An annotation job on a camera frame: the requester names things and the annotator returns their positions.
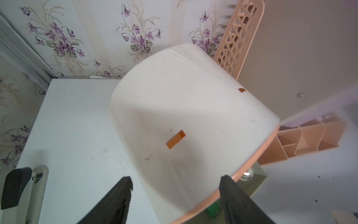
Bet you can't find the beige plastic file organizer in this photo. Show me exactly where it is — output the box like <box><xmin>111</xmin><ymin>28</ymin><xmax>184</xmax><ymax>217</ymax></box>
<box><xmin>214</xmin><ymin>1</ymin><xmax>346</xmax><ymax>165</ymax></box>

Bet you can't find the beige cardboard folder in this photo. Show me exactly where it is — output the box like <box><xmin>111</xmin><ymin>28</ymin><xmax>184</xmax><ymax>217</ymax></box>
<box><xmin>238</xmin><ymin>1</ymin><xmax>358</xmax><ymax>124</ymax></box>

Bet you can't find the pink top drawer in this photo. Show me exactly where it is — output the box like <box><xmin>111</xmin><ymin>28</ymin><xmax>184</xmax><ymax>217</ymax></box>
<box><xmin>172</xmin><ymin>125</ymin><xmax>280</xmax><ymax>224</ymax></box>

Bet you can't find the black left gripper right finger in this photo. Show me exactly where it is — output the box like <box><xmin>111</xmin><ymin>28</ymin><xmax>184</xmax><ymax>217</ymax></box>
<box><xmin>219</xmin><ymin>175</ymin><xmax>274</xmax><ymax>224</ymax></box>

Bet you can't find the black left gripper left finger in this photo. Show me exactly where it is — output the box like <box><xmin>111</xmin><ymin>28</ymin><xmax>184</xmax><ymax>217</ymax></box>
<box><xmin>79</xmin><ymin>176</ymin><xmax>133</xmax><ymax>224</ymax></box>

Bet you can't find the round white drawer cabinet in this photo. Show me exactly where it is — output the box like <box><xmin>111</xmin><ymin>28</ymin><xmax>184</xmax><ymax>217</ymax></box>
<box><xmin>109</xmin><ymin>44</ymin><xmax>279</xmax><ymax>224</ymax></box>

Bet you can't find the green paint can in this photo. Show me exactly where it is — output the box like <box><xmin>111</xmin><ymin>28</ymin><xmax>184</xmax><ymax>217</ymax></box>
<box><xmin>205</xmin><ymin>201</ymin><xmax>221</xmax><ymax>219</ymax></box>

